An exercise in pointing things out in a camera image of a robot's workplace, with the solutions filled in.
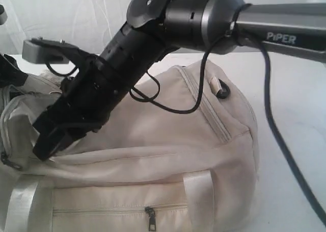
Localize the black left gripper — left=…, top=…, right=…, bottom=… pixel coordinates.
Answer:
left=0, top=54, right=28, bottom=88

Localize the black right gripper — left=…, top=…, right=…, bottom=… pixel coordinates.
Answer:
left=33, top=56, right=132, bottom=161

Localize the cream fabric duffel bag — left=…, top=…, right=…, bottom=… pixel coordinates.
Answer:
left=1, top=61, right=259, bottom=231

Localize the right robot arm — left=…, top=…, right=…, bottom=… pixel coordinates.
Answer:
left=32, top=0, right=325, bottom=161

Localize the white backdrop curtain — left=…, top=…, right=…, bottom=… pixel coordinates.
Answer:
left=0, top=0, right=326, bottom=57

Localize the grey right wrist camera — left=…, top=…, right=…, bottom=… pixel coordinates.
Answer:
left=22, top=38, right=77, bottom=64

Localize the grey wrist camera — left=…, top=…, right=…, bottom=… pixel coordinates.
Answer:
left=22, top=38, right=77, bottom=64
left=0, top=5, right=8, bottom=25

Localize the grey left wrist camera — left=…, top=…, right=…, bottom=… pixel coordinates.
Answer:
left=0, top=5, right=8, bottom=25

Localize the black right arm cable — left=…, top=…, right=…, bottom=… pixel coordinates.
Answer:
left=45, top=2, right=326, bottom=232

